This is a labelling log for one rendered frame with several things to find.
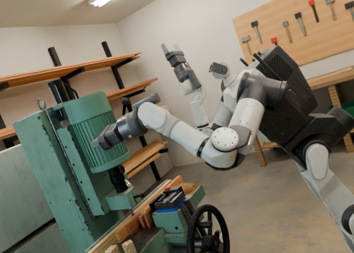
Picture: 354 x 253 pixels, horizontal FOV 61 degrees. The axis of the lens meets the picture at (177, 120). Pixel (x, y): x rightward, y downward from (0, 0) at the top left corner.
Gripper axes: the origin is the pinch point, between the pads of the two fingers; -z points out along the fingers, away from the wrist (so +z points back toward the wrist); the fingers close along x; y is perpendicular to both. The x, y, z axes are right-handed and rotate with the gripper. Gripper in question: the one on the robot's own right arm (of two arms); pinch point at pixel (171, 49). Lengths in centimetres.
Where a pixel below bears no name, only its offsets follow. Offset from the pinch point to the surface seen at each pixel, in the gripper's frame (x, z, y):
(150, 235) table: 49, 76, 19
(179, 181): 5, 63, 32
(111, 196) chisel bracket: 49, 55, 31
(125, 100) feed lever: 37.4, 20.5, 9.8
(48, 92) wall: -72, -102, 233
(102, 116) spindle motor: 52, 25, 11
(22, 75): -19, -95, 177
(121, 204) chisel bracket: 48, 60, 29
